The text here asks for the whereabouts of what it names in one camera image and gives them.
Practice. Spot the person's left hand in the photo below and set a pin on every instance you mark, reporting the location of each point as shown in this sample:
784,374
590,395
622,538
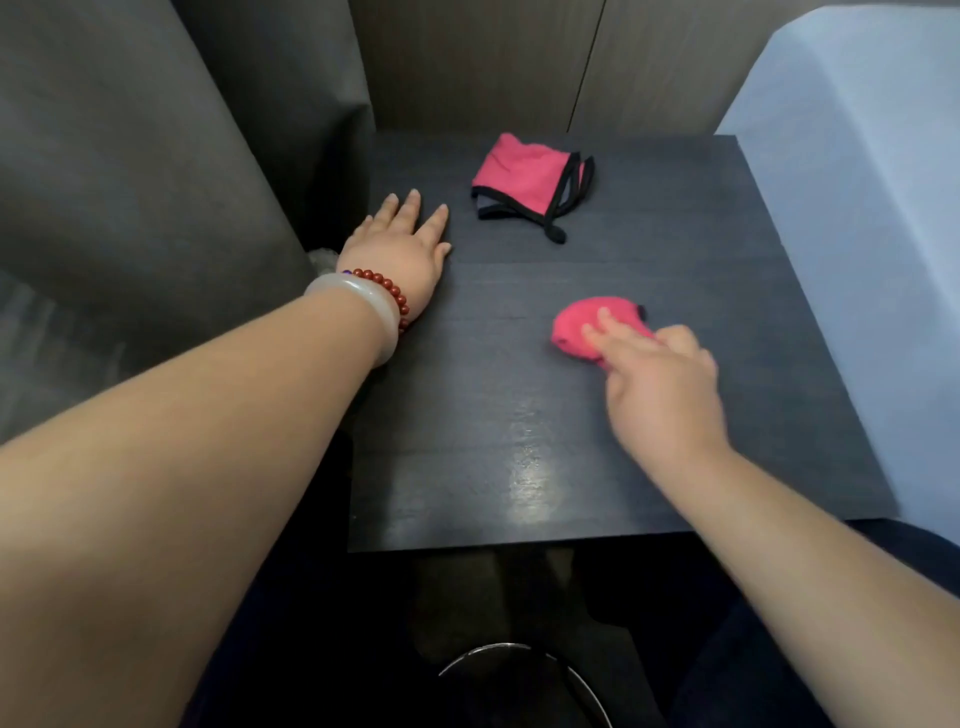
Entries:
390,251

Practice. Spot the person's right hand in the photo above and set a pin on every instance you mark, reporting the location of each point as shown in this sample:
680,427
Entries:
664,397

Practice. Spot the person's left middle finger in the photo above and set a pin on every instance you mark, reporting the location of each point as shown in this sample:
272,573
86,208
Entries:
409,206

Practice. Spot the person's right thumb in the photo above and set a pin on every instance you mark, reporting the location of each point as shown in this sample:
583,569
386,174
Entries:
595,343

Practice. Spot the person's left thumb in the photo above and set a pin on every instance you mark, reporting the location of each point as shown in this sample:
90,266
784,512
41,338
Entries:
442,255

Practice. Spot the person's left little finger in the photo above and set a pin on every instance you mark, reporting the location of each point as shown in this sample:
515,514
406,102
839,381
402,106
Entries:
364,224

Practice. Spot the person's left forearm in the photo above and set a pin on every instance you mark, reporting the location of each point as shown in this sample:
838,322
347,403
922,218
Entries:
187,480

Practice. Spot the person's right forearm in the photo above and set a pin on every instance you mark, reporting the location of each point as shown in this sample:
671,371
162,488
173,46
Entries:
817,585

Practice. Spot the white jade bangle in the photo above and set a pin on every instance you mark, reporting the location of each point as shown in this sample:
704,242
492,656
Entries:
367,307

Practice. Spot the folded pink garment black trim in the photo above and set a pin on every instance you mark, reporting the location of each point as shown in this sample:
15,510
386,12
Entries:
525,176

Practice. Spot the grey fabric sofa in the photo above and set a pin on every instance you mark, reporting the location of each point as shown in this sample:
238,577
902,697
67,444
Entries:
150,172

